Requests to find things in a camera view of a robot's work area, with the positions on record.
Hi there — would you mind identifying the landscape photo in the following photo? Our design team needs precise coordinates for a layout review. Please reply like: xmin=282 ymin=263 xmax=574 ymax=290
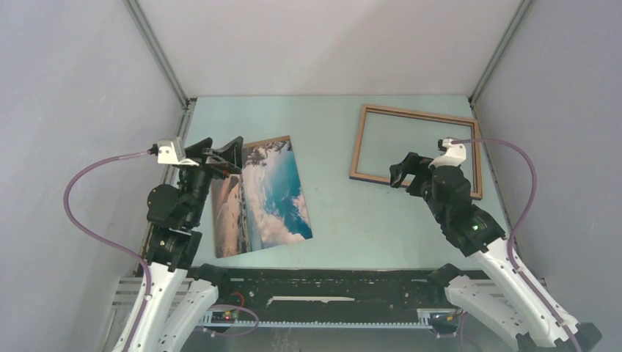
xmin=211 ymin=136 xmax=313 ymax=258

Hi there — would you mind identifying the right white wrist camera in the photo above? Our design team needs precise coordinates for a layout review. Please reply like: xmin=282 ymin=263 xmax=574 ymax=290
xmin=429 ymin=138 xmax=467 ymax=169

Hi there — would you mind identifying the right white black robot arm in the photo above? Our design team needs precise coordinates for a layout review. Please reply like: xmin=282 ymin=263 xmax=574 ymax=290
xmin=389 ymin=153 xmax=602 ymax=351

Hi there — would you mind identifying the aluminium rail frame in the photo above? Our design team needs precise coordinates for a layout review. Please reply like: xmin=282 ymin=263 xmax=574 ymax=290
xmin=99 ymin=276 xmax=555 ymax=352

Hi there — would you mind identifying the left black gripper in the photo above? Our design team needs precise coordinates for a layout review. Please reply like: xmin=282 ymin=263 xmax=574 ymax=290
xmin=179 ymin=136 xmax=243 ymax=224

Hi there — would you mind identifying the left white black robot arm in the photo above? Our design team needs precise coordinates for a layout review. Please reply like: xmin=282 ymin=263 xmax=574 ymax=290
xmin=113 ymin=136 xmax=244 ymax=351

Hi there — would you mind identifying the small green circuit board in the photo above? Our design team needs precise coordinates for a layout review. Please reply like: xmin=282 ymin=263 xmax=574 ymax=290
xmin=209 ymin=311 xmax=238 ymax=324

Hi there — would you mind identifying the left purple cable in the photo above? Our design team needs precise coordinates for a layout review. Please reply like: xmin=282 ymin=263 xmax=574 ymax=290
xmin=63 ymin=150 xmax=159 ymax=352

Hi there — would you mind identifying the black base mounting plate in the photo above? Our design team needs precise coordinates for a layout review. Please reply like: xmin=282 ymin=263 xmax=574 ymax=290
xmin=189 ymin=265 xmax=457 ymax=326

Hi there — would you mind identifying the wooden picture frame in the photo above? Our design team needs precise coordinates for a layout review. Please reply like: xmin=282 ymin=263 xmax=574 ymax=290
xmin=349 ymin=105 xmax=480 ymax=185

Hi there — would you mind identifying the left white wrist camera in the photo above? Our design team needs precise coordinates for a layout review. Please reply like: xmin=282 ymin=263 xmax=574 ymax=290
xmin=153 ymin=136 xmax=186 ymax=165

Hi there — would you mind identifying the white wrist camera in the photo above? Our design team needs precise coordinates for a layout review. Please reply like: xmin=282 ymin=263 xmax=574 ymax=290
xmin=429 ymin=138 xmax=467 ymax=169
xmin=153 ymin=136 xmax=186 ymax=165

